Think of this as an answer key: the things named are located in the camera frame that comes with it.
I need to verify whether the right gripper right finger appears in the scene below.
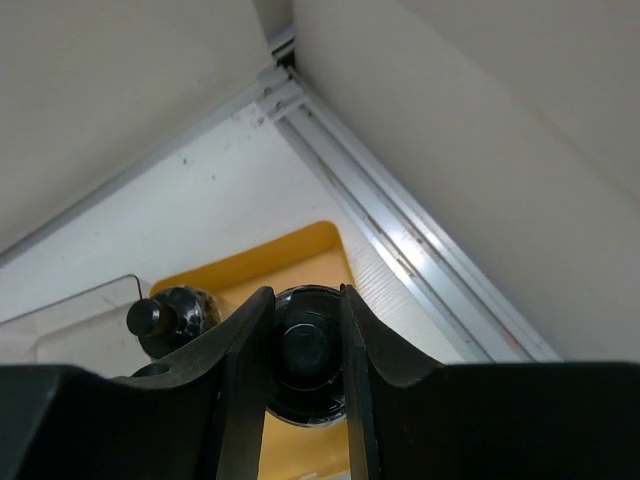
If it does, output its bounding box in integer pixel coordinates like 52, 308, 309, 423
339, 285, 639, 479

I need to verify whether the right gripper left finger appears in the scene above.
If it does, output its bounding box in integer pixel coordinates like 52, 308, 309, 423
1, 287, 275, 479

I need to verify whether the brown-spice bottle black pump cap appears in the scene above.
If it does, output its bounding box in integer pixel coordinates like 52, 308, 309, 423
126, 286, 222, 360

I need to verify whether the white-powder bottle black pump cap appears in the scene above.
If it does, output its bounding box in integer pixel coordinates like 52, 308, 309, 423
267, 285, 346, 428

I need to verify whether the clear plastic bin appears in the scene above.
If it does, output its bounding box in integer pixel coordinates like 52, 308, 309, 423
1, 275, 150, 377

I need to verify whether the yellow plastic bin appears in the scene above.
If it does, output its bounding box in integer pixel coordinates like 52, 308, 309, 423
150, 221, 354, 479

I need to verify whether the aluminium rail right side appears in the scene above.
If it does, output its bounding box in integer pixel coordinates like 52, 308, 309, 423
259, 25, 560, 363

